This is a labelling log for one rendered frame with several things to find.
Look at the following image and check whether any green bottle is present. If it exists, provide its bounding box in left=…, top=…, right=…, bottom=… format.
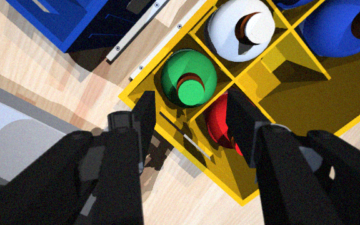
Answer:
left=161, top=48, right=218, bottom=108

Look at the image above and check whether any yellow divided crate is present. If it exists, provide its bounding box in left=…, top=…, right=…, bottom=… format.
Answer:
left=134, top=0, right=360, bottom=177

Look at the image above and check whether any white bottle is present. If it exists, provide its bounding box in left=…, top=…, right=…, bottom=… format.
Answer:
left=203, top=0, right=275, bottom=62

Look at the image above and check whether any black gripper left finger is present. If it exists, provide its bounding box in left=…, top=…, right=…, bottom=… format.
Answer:
left=0, top=91, right=156, bottom=225

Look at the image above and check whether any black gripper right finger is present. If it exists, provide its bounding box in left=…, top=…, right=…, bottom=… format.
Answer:
left=226, top=91, right=360, bottom=225

